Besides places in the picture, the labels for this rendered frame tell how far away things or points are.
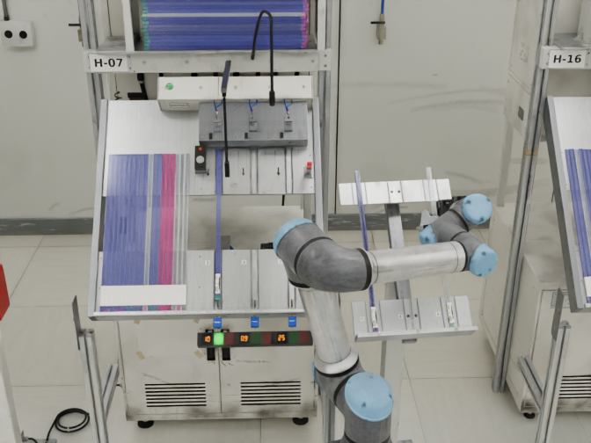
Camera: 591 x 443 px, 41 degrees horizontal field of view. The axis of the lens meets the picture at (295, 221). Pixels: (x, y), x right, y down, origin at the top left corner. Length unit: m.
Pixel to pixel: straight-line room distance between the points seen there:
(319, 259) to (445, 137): 2.65
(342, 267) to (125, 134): 1.10
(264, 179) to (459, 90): 1.94
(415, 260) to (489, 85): 2.53
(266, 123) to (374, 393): 0.96
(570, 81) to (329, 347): 1.40
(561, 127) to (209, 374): 1.46
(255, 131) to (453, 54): 1.88
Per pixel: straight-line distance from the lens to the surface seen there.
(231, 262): 2.42
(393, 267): 1.80
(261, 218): 3.15
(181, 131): 2.59
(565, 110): 2.77
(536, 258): 2.98
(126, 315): 2.40
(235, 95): 2.54
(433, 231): 2.02
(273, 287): 2.39
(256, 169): 2.52
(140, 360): 2.89
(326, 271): 1.73
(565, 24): 2.87
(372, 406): 1.96
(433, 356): 3.47
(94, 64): 2.62
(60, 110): 4.30
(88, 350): 2.51
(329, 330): 1.96
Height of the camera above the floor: 2.00
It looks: 26 degrees down
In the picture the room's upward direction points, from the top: straight up
